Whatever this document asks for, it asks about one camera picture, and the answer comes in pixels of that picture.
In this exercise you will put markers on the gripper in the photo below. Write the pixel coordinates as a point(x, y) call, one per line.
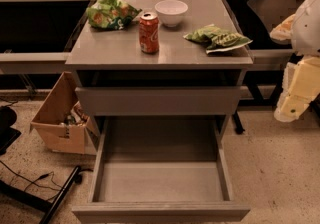
point(307, 28)

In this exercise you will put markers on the green jalapeno chip bag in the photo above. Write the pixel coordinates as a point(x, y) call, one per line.
point(216, 39)

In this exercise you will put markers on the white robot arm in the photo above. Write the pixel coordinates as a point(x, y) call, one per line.
point(305, 31)

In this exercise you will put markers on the grey drawer cabinet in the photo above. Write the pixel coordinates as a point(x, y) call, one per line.
point(114, 59)

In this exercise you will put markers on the open grey middle drawer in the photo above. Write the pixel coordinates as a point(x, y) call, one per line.
point(160, 170)

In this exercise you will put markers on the green patterned chip bag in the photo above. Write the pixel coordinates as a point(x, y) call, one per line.
point(111, 14)

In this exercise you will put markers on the closed grey top drawer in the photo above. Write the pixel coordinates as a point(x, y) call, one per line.
point(158, 101)

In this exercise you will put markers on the white bowl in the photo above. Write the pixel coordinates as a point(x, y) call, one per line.
point(171, 12)

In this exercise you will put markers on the orange soda can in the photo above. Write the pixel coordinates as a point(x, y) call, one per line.
point(148, 32)

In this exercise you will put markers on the cardboard box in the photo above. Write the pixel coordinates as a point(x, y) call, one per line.
point(51, 121)

